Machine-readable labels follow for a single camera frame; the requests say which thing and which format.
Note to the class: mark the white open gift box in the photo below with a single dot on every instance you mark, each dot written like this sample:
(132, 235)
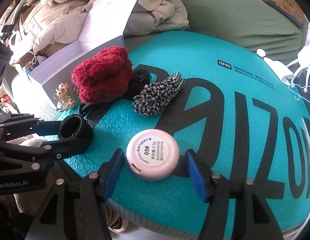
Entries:
(104, 27)

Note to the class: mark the bear decorated hair clip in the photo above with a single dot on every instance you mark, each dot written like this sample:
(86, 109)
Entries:
(66, 96)

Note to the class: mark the black lace pearl hair bow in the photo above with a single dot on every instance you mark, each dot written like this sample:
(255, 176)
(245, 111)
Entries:
(141, 78)

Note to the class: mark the black white gingham scrunchie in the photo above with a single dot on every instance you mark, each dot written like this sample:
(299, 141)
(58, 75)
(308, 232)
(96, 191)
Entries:
(155, 96)

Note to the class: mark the beige puffer jacket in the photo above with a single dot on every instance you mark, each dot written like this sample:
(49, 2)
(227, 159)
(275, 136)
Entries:
(45, 29)

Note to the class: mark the red fluffy scrunchie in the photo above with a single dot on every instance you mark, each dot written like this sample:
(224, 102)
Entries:
(103, 77)

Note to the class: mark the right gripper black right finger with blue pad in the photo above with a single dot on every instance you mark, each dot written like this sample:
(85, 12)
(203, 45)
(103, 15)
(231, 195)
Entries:
(253, 218)

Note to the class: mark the teal bubble mailer bag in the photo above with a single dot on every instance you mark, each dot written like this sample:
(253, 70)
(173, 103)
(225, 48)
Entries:
(232, 110)

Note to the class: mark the black wide hair band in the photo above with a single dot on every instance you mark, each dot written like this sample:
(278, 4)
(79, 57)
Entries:
(75, 127)

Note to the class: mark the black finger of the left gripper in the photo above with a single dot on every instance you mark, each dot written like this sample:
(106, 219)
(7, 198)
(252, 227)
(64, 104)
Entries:
(60, 149)
(13, 126)

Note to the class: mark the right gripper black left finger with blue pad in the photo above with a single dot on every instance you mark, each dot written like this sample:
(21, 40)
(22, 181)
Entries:
(56, 216)

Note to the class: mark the green quilted bed cover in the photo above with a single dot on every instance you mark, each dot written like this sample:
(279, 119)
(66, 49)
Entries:
(251, 24)

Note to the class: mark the black hair claw clip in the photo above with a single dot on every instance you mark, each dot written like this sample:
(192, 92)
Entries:
(94, 112)

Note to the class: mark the white clothes hanger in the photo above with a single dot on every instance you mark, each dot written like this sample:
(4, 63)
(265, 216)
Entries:
(289, 73)

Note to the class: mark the pink round cosmetic compact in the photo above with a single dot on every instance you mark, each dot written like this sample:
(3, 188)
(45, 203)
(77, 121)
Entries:
(152, 154)

